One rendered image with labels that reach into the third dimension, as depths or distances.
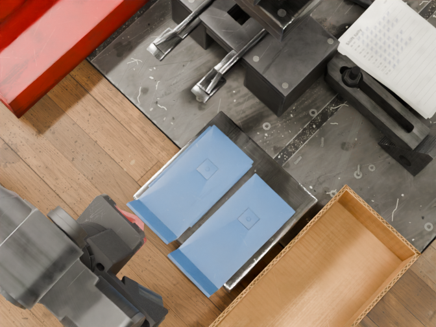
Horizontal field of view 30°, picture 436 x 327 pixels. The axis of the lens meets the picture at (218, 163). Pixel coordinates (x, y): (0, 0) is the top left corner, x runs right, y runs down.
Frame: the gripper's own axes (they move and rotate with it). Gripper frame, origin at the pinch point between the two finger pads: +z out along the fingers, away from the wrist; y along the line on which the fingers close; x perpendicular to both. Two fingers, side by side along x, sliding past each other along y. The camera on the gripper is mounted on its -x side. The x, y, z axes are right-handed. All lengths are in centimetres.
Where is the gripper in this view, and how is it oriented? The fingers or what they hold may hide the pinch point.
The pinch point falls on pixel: (127, 231)
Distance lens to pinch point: 94.4
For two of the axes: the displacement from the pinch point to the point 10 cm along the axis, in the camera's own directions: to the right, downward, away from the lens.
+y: 6.3, -7.1, -3.0
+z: 3.1, -1.2, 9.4
